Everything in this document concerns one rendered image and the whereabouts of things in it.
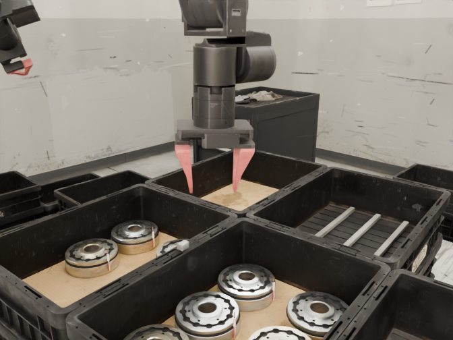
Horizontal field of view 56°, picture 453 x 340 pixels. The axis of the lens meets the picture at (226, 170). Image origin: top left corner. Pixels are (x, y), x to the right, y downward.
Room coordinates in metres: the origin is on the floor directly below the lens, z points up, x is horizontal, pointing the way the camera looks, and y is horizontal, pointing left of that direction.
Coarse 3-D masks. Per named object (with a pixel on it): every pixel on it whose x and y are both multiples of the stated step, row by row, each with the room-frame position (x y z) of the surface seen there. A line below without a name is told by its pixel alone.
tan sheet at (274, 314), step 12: (216, 288) 0.68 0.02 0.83; (276, 288) 0.68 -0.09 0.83; (288, 288) 0.68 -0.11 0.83; (276, 300) 0.64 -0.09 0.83; (288, 300) 0.64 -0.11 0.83; (240, 312) 0.61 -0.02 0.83; (252, 312) 0.61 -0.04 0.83; (264, 312) 0.61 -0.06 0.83; (276, 312) 0.61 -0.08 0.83; (240, 324) 0.58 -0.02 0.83; (252, 324) 0.58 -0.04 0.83; (264, 324) 0.58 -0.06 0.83; (276, 324) 0.58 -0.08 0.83; (240, 336) 0.55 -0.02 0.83
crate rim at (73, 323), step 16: (240, 224) 0.75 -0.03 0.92; (256, 224) 0.74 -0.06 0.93; (208, 240) 0.68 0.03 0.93; (304, 240) 0.68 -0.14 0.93; (176, 256) 0.62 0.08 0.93; (352, 256) 0.62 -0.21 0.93; (144, 272) 0.57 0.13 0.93; (384, 272) 0.57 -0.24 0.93; (128, 288) 0.54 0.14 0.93; (368, 288) 0.54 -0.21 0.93; (96, 304) 0.49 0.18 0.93; (352, 304) 0.49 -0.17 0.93; (352, 320) 0.46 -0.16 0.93; (80, 336) 0.44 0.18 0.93; (96, 336) 0.43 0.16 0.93; (336, 336) 0.43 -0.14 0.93
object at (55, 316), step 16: (160, 192) 0.90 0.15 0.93; (80, 208) 0.82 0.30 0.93; (208, 208) 0.81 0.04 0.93; (32, 224) 0.74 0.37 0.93; (224, 224) 0.74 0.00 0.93; (192, 240) 0.68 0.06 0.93; (160, 256) 0.62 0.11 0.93; (0, 272) 0.57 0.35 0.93; (16, 288) 0.53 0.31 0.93; (32, 288) 0.53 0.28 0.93; (112, 288) 0.53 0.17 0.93; (32, 304) 0.51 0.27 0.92; (48, 304) 0.49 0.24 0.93; (80, 304) 0.50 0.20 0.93; (48, 320) 0.48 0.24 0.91; (64, 320) 0.47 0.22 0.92
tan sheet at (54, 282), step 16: (160, 240) 0.86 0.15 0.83; (128, 256) 0.79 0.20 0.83; (144, 256) 0.79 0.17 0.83; (48, 272) 0.73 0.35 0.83; (64, 272) 0.73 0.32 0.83; (112, 272) 0.73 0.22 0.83; (128, 272) 0.73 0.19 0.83; (48, 288) 0.68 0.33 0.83; (64, 288) 0.68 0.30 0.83; (80, 288) 0.68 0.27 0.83; (96, 288) 0.68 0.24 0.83; (64, 304) 0.63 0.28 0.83
